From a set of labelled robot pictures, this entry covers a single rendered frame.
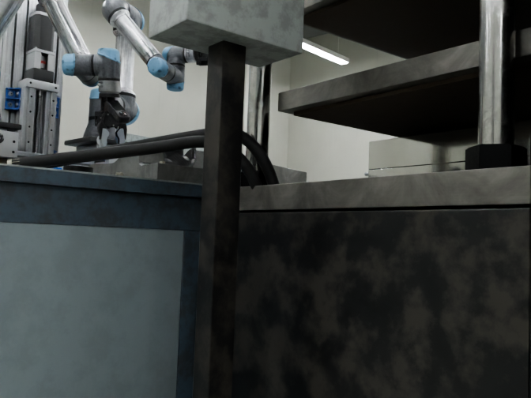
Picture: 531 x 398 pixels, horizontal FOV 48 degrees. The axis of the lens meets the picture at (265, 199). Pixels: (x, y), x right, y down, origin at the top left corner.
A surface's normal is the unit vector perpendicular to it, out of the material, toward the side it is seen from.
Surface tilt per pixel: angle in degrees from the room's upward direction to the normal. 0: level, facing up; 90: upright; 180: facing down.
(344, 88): 90
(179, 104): 90
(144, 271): 90
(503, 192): 90
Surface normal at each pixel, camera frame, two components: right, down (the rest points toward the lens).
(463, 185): -0.78, -0.07
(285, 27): 0.62, -0.03
